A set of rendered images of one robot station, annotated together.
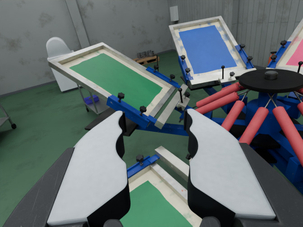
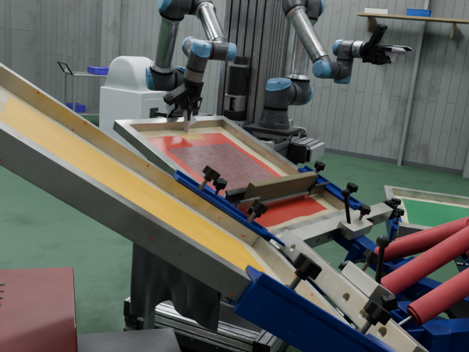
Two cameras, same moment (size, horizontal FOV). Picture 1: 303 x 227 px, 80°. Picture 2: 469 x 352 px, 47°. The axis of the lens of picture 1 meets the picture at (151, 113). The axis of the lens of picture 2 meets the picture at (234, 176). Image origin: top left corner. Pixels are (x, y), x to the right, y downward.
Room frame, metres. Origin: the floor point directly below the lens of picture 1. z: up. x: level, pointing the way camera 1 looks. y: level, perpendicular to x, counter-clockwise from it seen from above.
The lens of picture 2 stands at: (1.15, -2.14, 1.63)
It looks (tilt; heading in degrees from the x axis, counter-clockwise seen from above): 14 degrees down; 132
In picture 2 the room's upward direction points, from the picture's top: 6 degrees clockwise
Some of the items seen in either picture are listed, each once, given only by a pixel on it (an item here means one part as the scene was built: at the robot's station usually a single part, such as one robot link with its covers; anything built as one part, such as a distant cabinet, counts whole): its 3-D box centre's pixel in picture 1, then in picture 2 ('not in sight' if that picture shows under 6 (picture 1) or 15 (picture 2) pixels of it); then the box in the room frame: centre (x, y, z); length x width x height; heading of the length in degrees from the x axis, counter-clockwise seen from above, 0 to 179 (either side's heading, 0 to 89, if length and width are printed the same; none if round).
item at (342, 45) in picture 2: not in sight; (346, 49); (-0.18, 0.02, 1.65); 0.11 x 0.08 x 0.09; 176
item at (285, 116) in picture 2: not in sight; (274, 116); (-0.46, -0.09, 1.31); 0.15 x 0.15 x 0.10
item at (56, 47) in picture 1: (65, 63); not in sight; (5.71, 2.26, 0.76); 0.77 x 0.65 x 1.51; 109
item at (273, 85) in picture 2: not in sight; (278, 92); (-0.46, -0.08, 1.42); 0.13 x 0.12 x 0.14; 86
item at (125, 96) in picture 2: not in sight; (133, 108); (-4.66, 2.24, 0.67); 0.69 x 0.62 x 1.35; 19
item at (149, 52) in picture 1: (141, 58); not in sight; (7.26, -0.03, 0.17); 1.18 x 0.82 x 0.33; 110
